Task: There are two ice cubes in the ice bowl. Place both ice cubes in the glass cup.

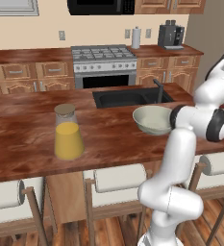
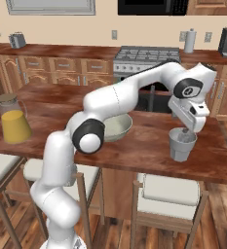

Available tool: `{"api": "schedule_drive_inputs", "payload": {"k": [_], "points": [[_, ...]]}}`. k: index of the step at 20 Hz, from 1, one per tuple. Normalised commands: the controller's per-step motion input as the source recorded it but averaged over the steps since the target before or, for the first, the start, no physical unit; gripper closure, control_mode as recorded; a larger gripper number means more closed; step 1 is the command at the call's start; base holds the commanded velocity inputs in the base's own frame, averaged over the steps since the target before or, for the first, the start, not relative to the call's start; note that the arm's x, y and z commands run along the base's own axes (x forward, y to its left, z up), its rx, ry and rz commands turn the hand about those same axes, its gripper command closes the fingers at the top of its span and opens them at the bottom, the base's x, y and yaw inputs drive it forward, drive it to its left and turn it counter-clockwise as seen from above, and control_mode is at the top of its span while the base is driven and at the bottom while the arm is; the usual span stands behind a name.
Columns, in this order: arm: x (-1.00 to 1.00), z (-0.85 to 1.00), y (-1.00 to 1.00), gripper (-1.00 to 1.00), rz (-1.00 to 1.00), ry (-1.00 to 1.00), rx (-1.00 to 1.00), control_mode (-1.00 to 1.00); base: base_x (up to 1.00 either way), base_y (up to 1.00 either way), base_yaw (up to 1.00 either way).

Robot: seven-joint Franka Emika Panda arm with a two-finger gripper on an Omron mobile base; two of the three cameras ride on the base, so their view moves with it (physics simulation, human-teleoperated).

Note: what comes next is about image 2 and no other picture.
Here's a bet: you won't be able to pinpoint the translucent ice cube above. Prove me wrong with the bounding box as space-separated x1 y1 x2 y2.
178 131 193 144

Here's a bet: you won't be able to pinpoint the orange juice pitcher cork lid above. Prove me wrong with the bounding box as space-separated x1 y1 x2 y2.
0 92 33 145

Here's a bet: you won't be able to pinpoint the grey toaster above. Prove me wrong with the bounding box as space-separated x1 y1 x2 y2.
8 31 27 50

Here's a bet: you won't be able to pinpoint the long wooden base cupboard run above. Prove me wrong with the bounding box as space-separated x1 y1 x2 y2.
0 53 115 98

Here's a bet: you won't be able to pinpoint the wooden island base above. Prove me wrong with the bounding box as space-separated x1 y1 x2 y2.
85 166 140 222

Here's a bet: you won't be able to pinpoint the black microwave oven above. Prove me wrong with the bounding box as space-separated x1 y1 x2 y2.
117 0 190 17

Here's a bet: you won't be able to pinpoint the steel stove with oven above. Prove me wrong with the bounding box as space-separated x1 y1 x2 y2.
112 46 183 115

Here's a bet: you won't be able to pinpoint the wooden wall cupboards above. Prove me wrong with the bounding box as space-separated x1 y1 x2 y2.
186 0 227 17

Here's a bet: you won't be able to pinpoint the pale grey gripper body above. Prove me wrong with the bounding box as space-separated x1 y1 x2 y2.
168 96 207 134

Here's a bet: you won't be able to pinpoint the pale green bowl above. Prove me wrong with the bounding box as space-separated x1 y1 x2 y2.
102 113 133 143

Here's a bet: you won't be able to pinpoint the white paper towel roll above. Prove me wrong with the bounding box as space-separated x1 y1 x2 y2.
182 27 198 54

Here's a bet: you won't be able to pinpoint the grey framed window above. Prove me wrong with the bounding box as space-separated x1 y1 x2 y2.
5 0 96 17

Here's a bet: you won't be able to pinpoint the grey glass cup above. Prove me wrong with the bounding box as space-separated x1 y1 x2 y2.
169 126 199 163

